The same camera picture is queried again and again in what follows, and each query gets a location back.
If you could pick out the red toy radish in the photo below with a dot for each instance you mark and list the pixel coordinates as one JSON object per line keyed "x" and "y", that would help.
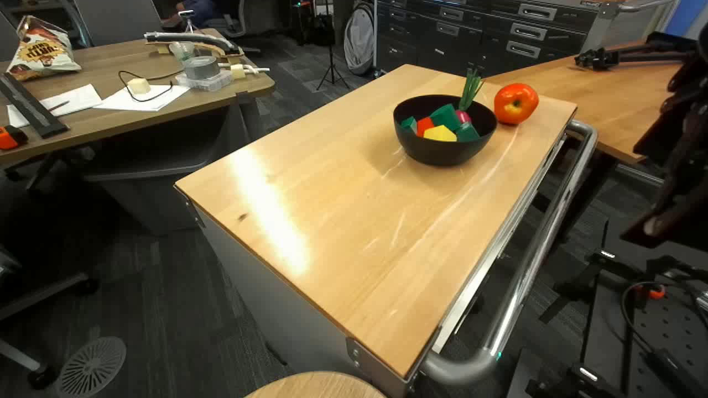
{"x": 471, "y": 91}

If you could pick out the orange wooden cube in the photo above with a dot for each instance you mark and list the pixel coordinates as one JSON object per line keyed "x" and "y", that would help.
{"x": 423, "y": 128}

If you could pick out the black bowl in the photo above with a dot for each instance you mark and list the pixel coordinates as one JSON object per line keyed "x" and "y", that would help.
{"x": 442, "y": 153}

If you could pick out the orange toy apple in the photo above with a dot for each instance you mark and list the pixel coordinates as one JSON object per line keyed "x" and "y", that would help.
{"x": 515, "y": 102}

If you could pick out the yellow wooden block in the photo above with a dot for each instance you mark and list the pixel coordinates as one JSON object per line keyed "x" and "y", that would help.
{"x": 442, "y": 134}

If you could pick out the small green wooden cube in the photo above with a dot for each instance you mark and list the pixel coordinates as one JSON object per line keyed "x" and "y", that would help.
{"x": 467, "y": 134}

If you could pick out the round wooden stool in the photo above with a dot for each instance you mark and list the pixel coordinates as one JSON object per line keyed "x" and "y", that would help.
{"x": 318, "y": 385}

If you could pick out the black drawer cabinet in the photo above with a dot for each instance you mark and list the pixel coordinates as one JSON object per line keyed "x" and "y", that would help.
{"x": 491, "y": 36}

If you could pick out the white paper sheet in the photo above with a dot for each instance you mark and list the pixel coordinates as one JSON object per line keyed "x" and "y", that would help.
{"x": 140, "y": 98}

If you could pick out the wooden office desk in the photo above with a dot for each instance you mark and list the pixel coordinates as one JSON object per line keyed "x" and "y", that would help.
{"x": 119, "y": 111}

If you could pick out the snack chip bag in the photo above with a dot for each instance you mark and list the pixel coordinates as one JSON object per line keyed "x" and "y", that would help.
{"x": 43, "y": 48}

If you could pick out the metal cart handle bar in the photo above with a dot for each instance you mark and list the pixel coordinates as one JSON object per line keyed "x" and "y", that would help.
{"x": 471, "y": 370}

